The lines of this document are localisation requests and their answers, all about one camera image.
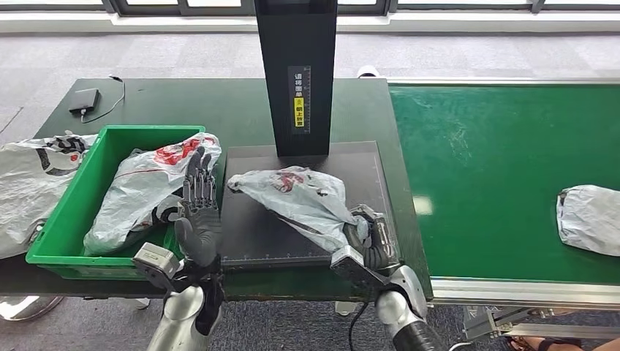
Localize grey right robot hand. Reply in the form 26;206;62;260
341;204;403;272

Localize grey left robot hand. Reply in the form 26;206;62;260
174;146;223;268

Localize large grey parcel red print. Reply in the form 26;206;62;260
83;132;223;257

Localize grey parcel small logos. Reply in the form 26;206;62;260
226;166;369;254

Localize green belt conveyor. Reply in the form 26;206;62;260
385;77;620;311

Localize white parcel bag black print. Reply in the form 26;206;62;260
0;134;99;260

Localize black inbound scanning machine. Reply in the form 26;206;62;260
220;0;405;270

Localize small plain grey parcel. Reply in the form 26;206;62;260
556;184;620;257

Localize green plastic crate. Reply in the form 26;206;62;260
25;124;216;282

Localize black power bank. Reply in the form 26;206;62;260
68;88;101;115

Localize person's foot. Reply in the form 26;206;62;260
508;336;620;351

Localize chrome round base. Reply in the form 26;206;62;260
0;296;65;322

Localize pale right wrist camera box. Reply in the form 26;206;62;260
330;245;388;289

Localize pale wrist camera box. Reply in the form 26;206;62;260
330;245;388;289
132;242;183;294

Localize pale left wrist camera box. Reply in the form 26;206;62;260
132;242;183;294

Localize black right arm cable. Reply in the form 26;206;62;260
347;300;371;351

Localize aluminium conveyor support frame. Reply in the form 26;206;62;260
462;306;620;340

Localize thin power bank cable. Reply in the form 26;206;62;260
80;75;127;124

